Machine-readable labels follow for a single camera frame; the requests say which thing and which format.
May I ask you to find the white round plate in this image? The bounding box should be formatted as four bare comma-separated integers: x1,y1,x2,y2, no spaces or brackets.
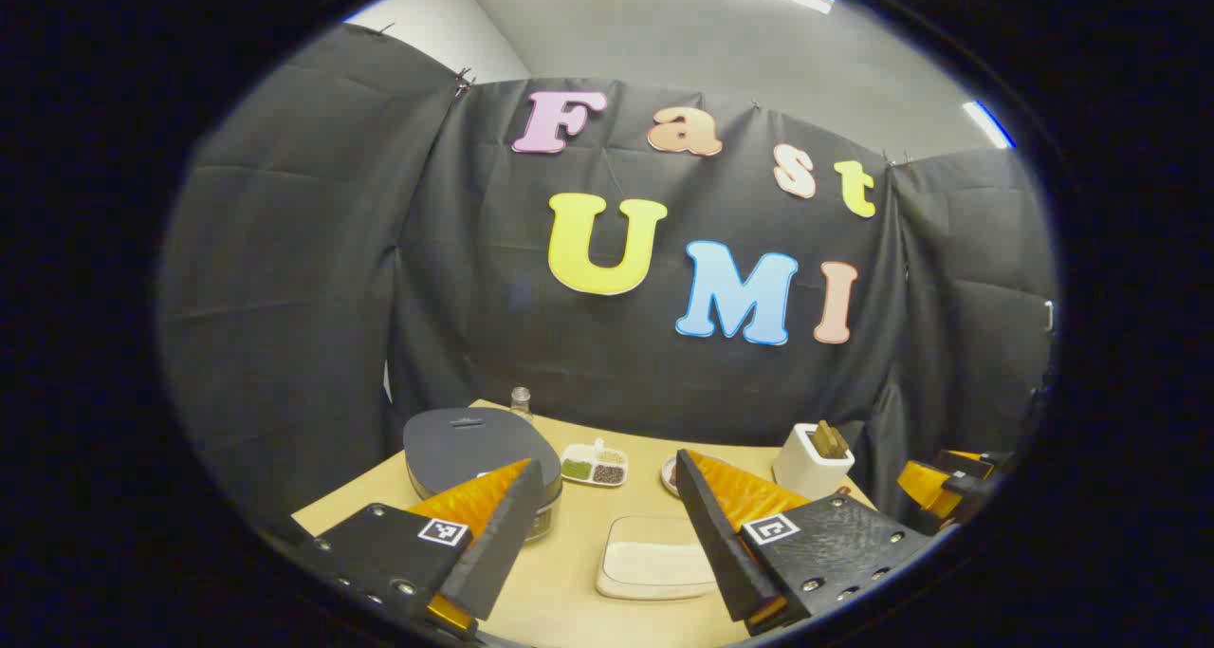
660,454,733,497

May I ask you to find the white toaster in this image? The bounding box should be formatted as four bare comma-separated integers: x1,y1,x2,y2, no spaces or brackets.
772,422,856,503

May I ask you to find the white divided bean dish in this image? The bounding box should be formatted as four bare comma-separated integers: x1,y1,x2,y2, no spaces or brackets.
560,438,630,489

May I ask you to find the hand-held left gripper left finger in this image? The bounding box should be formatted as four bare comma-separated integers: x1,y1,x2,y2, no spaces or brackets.
285,456,546,636

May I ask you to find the grey and silver rice cooker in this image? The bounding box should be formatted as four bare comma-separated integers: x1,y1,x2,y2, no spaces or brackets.
403,407,564,543

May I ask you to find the black backdrop cloth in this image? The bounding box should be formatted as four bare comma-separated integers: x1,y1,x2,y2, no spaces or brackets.
156,22,1059,535

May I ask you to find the clear tray of rice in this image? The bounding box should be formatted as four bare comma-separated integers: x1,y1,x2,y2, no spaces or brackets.
595,515,724,602

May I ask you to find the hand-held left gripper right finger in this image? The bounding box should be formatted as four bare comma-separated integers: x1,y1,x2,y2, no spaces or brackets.
674,449,936,636

